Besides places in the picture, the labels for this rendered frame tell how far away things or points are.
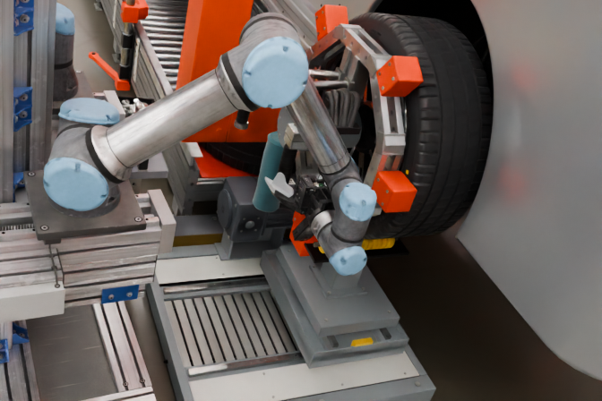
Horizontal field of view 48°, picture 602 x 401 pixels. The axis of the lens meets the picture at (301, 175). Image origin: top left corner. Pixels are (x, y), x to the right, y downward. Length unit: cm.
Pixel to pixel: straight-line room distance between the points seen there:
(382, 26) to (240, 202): 81
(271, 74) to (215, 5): 101
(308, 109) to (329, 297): 105
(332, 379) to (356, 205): 100
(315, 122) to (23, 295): 68
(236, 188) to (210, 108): 119
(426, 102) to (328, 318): 85
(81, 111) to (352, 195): 56
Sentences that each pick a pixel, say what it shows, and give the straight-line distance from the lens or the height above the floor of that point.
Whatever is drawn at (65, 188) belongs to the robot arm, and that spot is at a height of 98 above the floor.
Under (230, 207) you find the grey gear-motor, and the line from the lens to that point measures 236.
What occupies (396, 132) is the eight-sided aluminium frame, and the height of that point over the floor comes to 98.
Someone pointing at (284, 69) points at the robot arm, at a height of 128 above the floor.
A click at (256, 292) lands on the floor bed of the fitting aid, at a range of 251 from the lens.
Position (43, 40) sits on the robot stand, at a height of 110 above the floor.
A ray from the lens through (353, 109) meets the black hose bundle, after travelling 172.
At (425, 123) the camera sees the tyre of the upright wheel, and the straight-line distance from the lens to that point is 174.
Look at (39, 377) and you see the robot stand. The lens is 200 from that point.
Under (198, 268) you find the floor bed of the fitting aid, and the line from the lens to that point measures 253.
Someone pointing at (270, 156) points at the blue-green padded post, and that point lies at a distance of 207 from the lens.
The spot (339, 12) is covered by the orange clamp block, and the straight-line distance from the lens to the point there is 205.
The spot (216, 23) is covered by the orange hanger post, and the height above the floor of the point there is 96.
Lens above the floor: 175
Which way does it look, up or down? 32 degrees down
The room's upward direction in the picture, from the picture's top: 16 degrees clockwise
